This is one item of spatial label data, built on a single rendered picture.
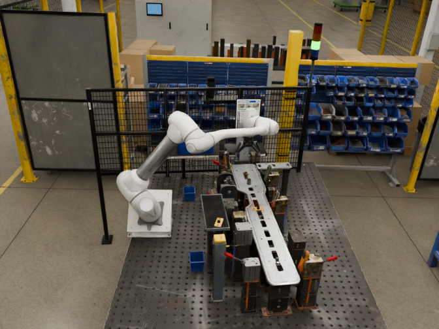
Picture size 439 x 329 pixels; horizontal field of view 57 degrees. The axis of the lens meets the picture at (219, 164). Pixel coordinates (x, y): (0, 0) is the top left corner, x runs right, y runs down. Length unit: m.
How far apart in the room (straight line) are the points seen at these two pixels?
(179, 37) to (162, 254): 6.94
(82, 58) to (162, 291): 2.81
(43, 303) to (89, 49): 2.52
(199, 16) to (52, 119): 5.04
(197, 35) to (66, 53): 4.99
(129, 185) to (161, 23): 6.74
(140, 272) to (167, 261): 0.20
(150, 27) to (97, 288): 6.67
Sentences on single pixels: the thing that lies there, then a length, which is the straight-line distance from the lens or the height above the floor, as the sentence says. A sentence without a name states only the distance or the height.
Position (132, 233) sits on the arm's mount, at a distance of 3.05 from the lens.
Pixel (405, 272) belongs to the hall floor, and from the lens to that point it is 4.21.
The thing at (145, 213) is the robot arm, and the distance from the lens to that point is 2.78.
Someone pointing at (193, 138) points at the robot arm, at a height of 1.53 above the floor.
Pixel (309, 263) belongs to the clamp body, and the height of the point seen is 1.05.
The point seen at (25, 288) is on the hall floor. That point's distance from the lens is 3.92.
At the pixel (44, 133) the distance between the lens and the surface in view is 5.11.
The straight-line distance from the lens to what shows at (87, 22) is 4.53.
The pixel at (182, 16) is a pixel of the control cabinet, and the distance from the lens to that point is 9.21.
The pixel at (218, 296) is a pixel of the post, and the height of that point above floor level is 0.74.
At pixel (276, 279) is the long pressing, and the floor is 1.00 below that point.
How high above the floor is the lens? 2.58
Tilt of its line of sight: 28 degrees down
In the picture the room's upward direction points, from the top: 2 degrees clockwise
